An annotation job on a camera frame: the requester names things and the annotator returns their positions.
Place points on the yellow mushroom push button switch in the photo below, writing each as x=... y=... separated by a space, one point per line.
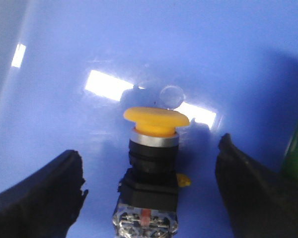
x=148 y=192

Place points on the blue plastic bin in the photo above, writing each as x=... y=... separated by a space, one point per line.
x=69 y=69

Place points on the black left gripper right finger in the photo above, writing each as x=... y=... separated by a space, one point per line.
x=260 y=202

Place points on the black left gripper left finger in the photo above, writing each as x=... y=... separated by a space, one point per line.
x=47 y=203

